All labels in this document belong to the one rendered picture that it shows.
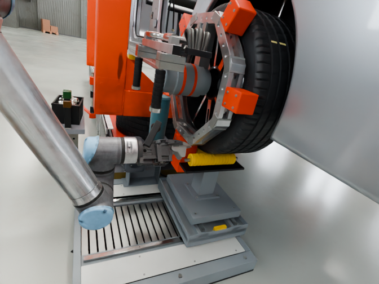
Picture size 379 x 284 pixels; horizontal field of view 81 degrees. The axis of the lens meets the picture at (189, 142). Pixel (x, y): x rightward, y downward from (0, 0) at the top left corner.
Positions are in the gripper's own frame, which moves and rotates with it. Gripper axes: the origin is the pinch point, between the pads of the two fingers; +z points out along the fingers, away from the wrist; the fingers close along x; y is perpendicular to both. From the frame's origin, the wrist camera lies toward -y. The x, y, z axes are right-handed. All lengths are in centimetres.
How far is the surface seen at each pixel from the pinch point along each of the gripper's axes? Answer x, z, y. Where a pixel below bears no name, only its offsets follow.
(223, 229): -31, 29, 36
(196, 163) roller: -13.8, 10.1, 4.1
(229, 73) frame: 24.1, 6.9, -17.3
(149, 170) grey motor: -78, 7, -7
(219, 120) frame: 12.5, 7.7, -5.4
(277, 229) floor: -46, 80, 43
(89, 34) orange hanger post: -166, -29, -199
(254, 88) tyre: 25.0, 15.4, -12.0
